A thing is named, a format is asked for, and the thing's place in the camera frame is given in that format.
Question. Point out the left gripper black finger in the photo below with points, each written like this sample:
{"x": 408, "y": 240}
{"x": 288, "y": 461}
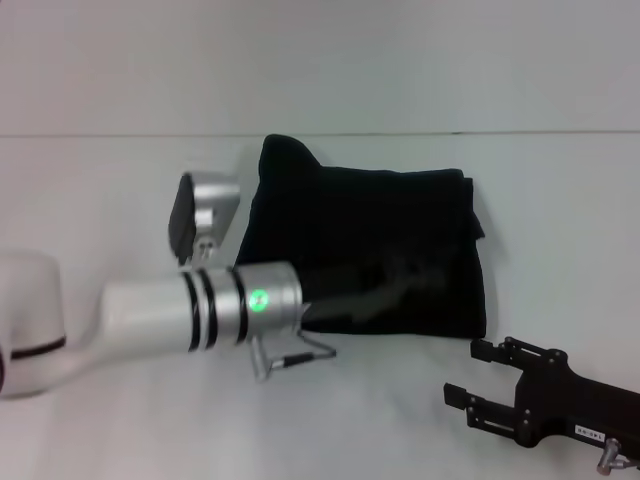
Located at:
{"x": 425, "y": 287}
{"x": 405, "y": 267}

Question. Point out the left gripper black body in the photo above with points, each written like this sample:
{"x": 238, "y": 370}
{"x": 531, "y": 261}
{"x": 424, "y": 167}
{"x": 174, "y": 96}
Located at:
{"x": 345, "y": 305}

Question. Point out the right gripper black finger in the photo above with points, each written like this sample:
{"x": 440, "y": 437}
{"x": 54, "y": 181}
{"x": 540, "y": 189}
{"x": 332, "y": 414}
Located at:
{"x": 510, "y": 352}
{"x": 495, "y": 415}

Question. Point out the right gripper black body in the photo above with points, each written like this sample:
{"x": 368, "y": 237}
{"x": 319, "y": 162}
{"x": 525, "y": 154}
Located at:
{"x": 575, "y": 405}

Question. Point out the black shirt with FREE print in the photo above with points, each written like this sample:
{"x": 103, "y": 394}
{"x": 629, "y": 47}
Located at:
{"x": 375, "y": 215}

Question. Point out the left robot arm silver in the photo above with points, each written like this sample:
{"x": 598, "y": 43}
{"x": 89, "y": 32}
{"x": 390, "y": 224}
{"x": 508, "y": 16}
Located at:
{"x": 150, "y": 315}

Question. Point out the silver plug on left arm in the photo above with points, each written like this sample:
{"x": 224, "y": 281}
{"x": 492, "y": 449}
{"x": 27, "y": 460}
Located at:
{"x": 261, "y": 360}

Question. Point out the silver plug on right gripper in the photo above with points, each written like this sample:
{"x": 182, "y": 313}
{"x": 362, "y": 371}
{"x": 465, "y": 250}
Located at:
{"x": 610, "y": 455}

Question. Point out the left wrist camera silver housing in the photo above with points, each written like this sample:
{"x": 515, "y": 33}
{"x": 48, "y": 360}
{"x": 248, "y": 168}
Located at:
{"x": 210, "y": 200}

